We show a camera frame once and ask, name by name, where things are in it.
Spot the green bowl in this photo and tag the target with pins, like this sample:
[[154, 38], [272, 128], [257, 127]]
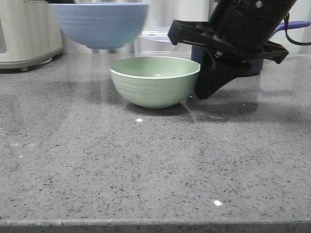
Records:
[[155, 82]]

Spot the clear plastic food container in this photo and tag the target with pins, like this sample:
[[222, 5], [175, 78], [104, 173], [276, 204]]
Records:
[[155, 42]]

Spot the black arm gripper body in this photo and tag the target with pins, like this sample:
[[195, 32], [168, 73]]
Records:
[[241, 28]]

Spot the blue bowl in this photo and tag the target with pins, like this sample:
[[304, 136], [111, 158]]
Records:
[[101, 25]]

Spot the cream toaster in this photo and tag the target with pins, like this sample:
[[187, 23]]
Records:
[[29, 34]]

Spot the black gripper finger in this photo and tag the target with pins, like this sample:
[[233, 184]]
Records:
[[216, 71]]

